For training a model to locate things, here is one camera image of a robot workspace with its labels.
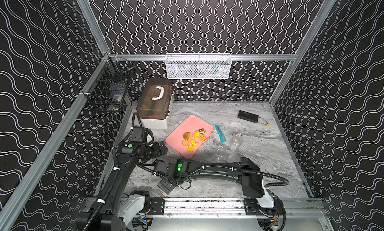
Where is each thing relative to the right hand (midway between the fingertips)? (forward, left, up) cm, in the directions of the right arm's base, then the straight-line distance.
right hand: (168, 179), depth 76 cm
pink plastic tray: (+28, -9, -5) cm, 30 cm away
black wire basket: (+47, +39, +20) cm, 65 cm away
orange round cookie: (+26, -7, -7) cm, 28 cm away
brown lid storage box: (+50, +15, +5) cm, 52 cm away
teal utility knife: (+31, -32, -7) cm, 45 cm away
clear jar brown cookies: (+19, -29, -9) cm, 36 cm away
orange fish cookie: (+25, -13, -7) cm, 29 cm away
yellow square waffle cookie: (+22, -11, -7) cm, 25 cm away
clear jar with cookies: (+28, -41, -9) cm, 50 cm away
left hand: (+12, +5, +8) cm, 15 cm away
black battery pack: (+48, -52, -6) cm, 71 cm away
